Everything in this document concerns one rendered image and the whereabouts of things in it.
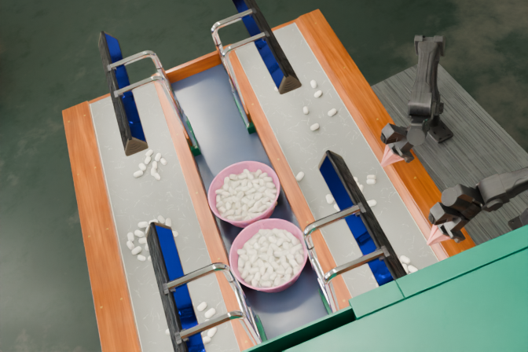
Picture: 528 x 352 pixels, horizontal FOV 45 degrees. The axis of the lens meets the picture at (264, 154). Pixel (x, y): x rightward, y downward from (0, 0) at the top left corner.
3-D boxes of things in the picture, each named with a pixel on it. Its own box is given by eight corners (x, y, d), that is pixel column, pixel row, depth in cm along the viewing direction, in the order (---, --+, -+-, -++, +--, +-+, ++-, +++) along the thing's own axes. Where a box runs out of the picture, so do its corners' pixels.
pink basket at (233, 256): (277, 218, 230) (272, 204, 222) (328, 264, 214) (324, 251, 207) (221, 267, 223) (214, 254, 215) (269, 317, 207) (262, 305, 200)
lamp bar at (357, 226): (342, 159, 194) (339, 144, 189) (442, 339, 155) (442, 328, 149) (317, 168, 194) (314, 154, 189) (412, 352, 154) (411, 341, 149)
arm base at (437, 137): (438, 130, 229) (454, 122, 230) (408, 97, 242) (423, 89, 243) (438, 144, 235) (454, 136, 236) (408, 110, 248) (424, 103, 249)
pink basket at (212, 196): (270, 166, 245) (265, 150, 238) (295, 218, 228) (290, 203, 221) (207, 192, 244) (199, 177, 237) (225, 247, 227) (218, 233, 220)
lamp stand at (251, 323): (260, 319, 207) (225, 253, 173) (280, 375, 195) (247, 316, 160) (206, 342, 207) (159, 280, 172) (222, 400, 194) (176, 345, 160)
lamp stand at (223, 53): (276, 86, 271) (253, 3, 237) (292, 117, 258) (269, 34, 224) (235, 102, 270) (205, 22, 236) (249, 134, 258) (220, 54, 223)
